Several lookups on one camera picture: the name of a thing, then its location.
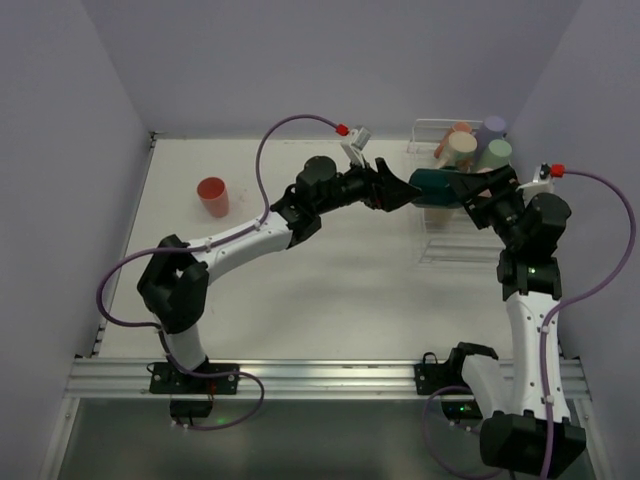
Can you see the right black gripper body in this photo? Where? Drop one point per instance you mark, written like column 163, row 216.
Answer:
column 488, row 201

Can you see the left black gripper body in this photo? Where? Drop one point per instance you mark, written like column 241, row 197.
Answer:
column 375, row 185

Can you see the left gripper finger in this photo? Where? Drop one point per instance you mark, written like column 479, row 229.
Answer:
column 386, row 181
column 392, row 196

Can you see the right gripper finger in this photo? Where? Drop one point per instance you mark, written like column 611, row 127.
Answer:
column 467, row 186
column 481, row 201

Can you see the dark green mug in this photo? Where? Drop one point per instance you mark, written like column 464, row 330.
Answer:
column 435, row 188

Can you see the cream floral mug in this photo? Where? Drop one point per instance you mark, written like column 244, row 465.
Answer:
column 458, row 151

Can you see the salmon pink plastic cup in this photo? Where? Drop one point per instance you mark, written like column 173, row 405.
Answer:
column 213, row 195

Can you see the beige plastic cup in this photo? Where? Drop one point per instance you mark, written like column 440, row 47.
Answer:
column 438, row 218

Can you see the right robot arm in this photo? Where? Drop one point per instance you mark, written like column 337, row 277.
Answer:
column 526, row 425

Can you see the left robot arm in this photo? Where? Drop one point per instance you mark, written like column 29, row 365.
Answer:
column 175, row 282

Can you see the light green plastic cup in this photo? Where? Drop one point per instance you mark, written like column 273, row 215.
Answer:
column 498, row 153

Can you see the orange mug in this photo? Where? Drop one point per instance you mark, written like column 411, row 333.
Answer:
column 456, row 127

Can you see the lavender plastic cup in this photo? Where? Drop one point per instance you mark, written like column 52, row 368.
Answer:
column 492, row 127

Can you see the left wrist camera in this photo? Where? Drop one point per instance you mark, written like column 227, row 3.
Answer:
column 354, row 143

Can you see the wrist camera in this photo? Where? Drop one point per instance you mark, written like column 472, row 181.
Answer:
column 354, row 143
column 542, row 181

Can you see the white wire dish rack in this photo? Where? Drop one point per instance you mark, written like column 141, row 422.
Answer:
column 460, row 244

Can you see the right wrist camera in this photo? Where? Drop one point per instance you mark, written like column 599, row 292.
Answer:
column 542, row 181

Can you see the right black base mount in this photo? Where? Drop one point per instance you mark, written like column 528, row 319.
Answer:
column 431, row 375

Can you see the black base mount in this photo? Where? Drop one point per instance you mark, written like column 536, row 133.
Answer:
column 220, row 380
column 431, row 375

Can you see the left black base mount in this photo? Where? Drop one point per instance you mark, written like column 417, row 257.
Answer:
column 220, row 380

